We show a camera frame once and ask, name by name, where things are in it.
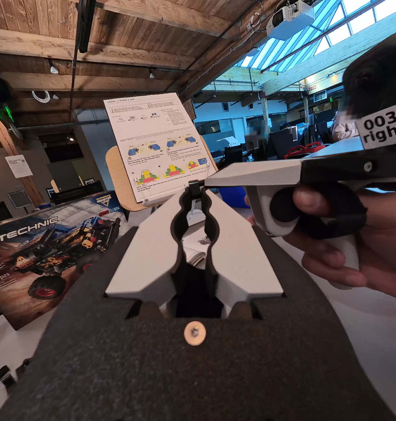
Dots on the blue plastic bin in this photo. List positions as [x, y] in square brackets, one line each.
[231, 196]

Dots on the paper wall notice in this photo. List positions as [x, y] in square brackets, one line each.
[18, 166]

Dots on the black long case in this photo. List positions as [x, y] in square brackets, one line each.
[76, 192]

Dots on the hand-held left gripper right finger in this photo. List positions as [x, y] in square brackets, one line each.
[247, 263]

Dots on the lego set box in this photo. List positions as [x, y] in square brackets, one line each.
[46, 250]

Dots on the small black lego connector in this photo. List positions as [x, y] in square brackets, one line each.
[195, 190]

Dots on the printed instruction sheet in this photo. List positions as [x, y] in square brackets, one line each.
[152, 131]

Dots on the lego instruction booklet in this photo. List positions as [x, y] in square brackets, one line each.
[194, 256]

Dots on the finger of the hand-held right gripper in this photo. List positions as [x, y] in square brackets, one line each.
[257, 172]

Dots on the white ceiling projector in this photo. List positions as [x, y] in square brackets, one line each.
[290, 19]

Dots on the red plastic carrier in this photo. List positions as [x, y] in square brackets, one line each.
[295, 153]
[316, 148]

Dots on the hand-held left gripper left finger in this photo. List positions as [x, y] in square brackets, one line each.
[142, 263]

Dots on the person's right hand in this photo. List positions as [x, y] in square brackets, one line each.
[382, 250]

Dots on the black ceiling fixture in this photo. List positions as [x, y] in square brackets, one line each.
[85, 23]

